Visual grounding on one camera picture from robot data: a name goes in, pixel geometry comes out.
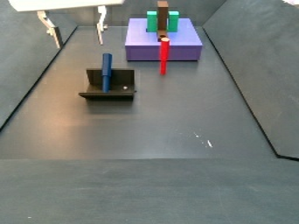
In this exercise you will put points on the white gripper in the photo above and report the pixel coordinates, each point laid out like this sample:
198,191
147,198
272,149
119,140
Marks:
44,5

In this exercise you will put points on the blue peg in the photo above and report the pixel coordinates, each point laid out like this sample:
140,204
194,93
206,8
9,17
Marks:
105,71

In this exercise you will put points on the black angle fixture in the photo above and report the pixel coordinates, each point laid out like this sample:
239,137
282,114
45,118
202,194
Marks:
121,85

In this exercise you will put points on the purple base block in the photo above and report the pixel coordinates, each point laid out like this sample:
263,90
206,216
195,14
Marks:
143,47

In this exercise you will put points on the green block left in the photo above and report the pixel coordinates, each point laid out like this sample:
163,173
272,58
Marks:
151,21

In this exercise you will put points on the green block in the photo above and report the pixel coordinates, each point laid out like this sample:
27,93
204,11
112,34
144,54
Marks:
172,21
151,21

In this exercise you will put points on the red peg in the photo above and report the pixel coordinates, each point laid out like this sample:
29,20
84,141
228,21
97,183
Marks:
164,52

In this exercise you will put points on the green block right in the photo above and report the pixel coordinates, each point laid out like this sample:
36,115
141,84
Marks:
172,21

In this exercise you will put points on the brown bracket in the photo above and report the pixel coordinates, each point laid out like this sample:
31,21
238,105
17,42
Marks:
162,19

